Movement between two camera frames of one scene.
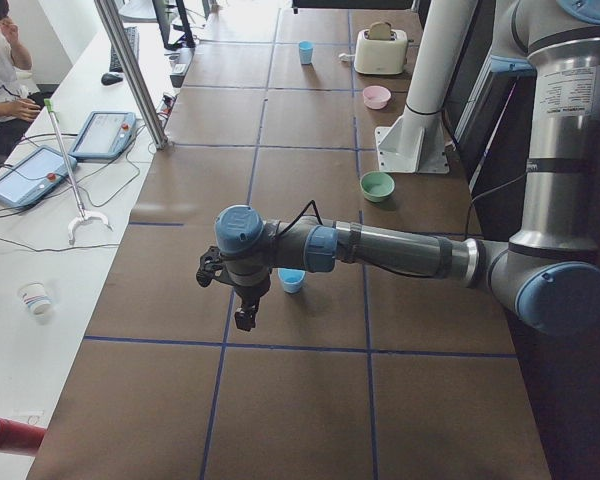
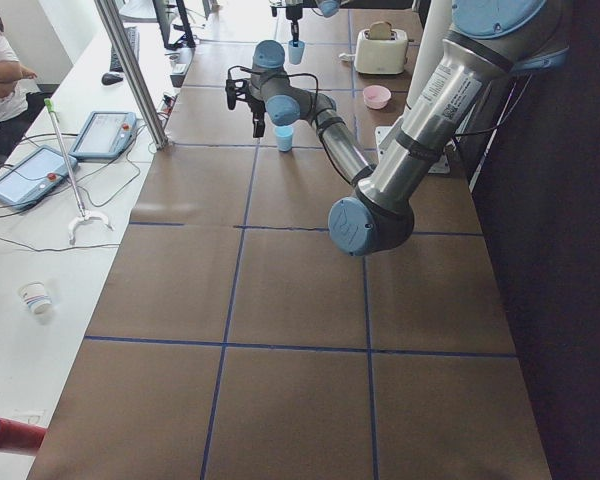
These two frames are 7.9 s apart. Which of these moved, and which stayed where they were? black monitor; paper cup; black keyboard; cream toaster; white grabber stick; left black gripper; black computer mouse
Moved: left black gripper
Stayed: black keyboard; black computer mouse; paper cup; cream toaster; white grabber stick; black monitor
